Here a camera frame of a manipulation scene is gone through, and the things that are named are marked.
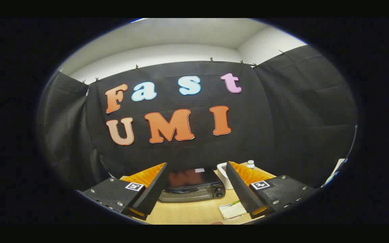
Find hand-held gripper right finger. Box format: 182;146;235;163
226;161;316;219

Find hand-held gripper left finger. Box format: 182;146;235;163
83;162;168;221

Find black toaster oven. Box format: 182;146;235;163
158;168;226;203

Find white pop-up toaster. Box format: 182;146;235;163
217;163;234;190

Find white rectangular tray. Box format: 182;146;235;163
218;201;248;221

